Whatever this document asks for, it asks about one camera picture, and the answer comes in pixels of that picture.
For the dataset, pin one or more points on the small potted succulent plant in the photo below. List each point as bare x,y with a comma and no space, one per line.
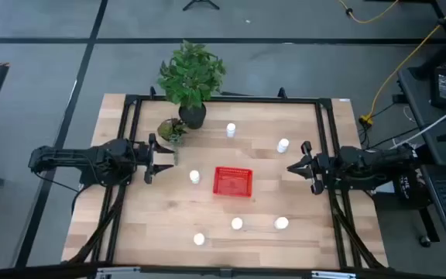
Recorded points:
170,131

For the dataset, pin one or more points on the white plastic pill bottle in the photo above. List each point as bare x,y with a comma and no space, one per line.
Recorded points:
230,129
194,176
199,239
281,222
237,223
283,145

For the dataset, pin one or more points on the silver metal bracket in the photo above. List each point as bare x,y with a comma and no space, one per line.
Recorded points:
118,271
333,275

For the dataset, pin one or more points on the black power adapter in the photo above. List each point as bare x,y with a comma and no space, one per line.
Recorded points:
444,87

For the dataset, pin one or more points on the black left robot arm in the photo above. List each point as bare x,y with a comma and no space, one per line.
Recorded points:
107,160

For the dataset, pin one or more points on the red plastic mesh basket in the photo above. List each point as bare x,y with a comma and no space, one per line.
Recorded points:
232,182

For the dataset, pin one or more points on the black desk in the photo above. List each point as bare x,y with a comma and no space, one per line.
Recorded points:
416,100

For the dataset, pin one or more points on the black metal table frame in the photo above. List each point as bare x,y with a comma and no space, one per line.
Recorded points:
228,99

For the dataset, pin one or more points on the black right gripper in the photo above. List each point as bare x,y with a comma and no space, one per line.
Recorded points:
323,168

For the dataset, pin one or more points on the tall green leafy potted plant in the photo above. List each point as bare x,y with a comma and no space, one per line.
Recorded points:
192,77

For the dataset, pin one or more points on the black tripod stand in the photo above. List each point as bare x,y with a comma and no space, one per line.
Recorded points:
200,1

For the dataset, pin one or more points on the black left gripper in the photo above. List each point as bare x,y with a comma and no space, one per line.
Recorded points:
151,159

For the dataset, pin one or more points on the black backpack white lettering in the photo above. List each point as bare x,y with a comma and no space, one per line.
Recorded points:
412,193

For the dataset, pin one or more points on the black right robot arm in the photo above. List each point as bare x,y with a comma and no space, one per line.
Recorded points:
366,162

